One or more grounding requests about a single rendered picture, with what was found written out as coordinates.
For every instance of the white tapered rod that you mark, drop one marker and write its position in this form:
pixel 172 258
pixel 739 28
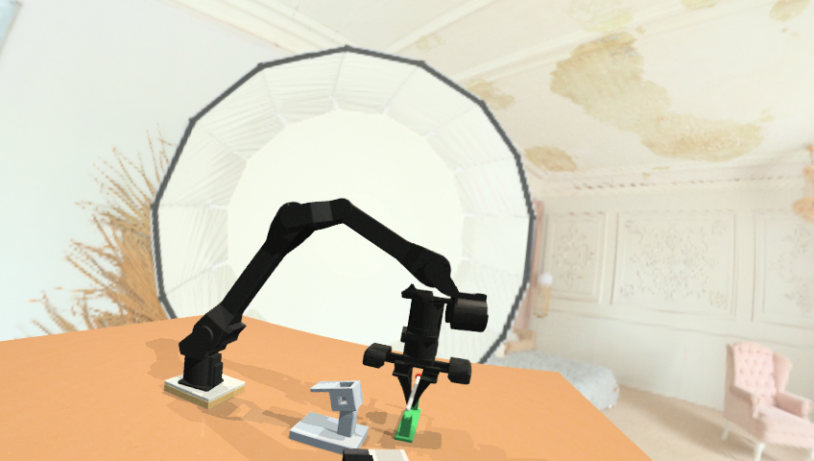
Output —
pixel 409 403

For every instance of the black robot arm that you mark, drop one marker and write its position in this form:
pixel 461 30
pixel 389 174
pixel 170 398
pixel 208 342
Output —
pixel 292 225

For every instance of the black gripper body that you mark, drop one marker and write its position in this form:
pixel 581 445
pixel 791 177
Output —
pixel 420 349

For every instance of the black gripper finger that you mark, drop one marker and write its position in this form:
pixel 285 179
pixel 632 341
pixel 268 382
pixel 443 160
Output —
pixel 405 383
pixel 424 382

